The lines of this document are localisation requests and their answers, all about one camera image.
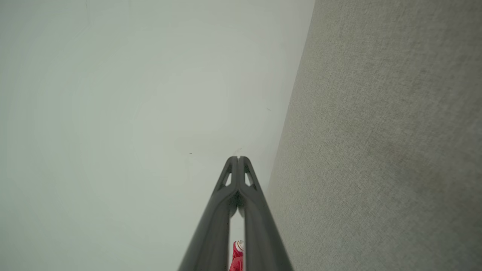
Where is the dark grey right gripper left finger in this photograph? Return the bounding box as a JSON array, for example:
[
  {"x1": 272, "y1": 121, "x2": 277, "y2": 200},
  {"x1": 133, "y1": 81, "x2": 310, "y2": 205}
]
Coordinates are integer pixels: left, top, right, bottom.
[{"x1": 178, "y1": 157, "x2": 239, "y2": 271}]

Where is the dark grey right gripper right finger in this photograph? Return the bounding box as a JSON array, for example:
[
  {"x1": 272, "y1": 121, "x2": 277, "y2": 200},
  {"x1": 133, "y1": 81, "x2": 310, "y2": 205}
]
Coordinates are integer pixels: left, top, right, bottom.
[{"x1": 239, "y1": 157, "x2": 293, "y2": 271}]

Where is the grey fabric sofa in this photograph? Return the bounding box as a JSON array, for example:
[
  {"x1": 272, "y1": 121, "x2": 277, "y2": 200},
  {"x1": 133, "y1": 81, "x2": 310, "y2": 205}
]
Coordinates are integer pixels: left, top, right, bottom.
[{"x1": 265, "y1": 0, "x2": 482, "y2": 271}]

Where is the red Bulls basketball jersey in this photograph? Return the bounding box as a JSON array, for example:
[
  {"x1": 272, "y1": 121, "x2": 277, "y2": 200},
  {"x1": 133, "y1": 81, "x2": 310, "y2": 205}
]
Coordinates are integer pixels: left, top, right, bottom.
[{"x1": 229, "y1": 241, "x2": 245, "y2": 271}]

